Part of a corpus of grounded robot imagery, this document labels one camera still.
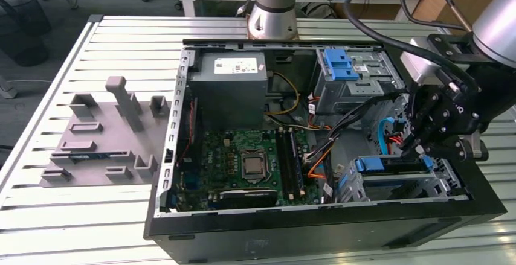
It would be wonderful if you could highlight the green motherboard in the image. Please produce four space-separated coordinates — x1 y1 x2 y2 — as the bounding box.
176 127 323 211

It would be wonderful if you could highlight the blue drive bay latch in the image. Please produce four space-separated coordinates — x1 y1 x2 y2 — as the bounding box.
322 48 361 81

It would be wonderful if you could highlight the black cable bundle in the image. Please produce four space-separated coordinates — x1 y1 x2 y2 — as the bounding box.
303 91 408 162

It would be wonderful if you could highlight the installed RAM stick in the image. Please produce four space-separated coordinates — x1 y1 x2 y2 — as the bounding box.
279 129 306 199

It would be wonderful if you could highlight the hard disk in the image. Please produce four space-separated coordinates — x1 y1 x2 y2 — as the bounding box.
338 155 436 200

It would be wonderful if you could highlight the black graphics card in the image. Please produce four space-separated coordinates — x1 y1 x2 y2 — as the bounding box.
217 188 279 210

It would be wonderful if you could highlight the yellow wire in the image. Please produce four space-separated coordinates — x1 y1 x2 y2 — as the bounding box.
263 71 302 117

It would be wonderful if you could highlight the blue data wire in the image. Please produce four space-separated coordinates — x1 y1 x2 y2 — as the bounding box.
377 119 398 156

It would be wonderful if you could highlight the orange wire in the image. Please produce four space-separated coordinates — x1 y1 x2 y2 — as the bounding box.
307 153 327 182

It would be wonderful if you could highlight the grey power supply unit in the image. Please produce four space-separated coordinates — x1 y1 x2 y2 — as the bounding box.
188 51 269 130

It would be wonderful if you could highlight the olive bag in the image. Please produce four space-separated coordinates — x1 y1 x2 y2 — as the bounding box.
299 1 337 19

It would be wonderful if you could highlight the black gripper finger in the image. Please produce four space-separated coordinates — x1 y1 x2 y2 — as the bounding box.
401 91 440 157
417 109 464 163

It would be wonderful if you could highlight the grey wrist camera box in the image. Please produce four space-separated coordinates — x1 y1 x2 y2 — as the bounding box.
398 37 449 85

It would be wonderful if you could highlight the CPU in socket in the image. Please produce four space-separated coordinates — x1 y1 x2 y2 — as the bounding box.
241 149 270 184

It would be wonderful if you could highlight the black PC case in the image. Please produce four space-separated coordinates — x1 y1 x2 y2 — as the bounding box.
143 37 508 263

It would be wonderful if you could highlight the grey parts rack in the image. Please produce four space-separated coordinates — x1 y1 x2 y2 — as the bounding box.
39 76 174 189

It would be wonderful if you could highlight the wooden cabinet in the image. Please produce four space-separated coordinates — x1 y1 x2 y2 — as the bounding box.
410 0 516 36

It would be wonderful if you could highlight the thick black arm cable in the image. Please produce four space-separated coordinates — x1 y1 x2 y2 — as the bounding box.
345 0 481 97

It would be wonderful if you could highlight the silver optical drive cage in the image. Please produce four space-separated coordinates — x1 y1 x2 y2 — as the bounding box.
314 47 406 115

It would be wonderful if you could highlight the silver disk bay cage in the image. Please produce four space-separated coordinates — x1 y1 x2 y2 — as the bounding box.
337 153 460 202

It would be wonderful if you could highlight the RAM stick in rack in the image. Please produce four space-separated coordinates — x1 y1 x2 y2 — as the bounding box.
68 153 110 161

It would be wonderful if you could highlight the thin red black wire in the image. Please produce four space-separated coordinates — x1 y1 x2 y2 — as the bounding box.
179 98 198 161

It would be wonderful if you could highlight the red data wire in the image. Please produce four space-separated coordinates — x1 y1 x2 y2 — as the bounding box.
306 94 335 130

